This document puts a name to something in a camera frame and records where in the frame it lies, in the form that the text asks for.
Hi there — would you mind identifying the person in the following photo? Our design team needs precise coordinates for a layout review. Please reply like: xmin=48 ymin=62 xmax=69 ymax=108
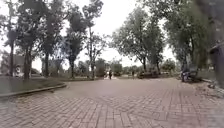
xmin=107 ymin=69 xmax=114 ymax=80

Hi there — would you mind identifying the vehicle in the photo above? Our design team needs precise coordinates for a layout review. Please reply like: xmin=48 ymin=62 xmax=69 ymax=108
xmin=179 ymin=68 xmax=201 ymax=83

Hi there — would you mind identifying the row of trees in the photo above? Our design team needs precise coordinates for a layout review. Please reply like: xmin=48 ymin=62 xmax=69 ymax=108
xmin=109 ymin=0 xmax=224 ymax=80
xmin=0 ymin=0 xmax=109 ymax=81

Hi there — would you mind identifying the grass strip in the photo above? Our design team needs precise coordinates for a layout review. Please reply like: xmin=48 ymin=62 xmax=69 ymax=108
xmin=0 ymin=75 xmax=98 ymax=95

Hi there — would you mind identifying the red brick path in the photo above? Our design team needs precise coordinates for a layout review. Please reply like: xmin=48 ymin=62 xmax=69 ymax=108
xmin=0 ymin=77 xmax=224 ymax=128

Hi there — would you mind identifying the dark building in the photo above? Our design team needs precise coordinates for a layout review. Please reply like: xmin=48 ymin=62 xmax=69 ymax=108
xmin=208 ymin=41 xmax=224 ymax=89

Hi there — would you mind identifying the stone kerb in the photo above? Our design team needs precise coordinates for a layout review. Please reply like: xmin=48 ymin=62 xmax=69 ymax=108
xmin=0 ymin=82 xmax=68 ymax=99

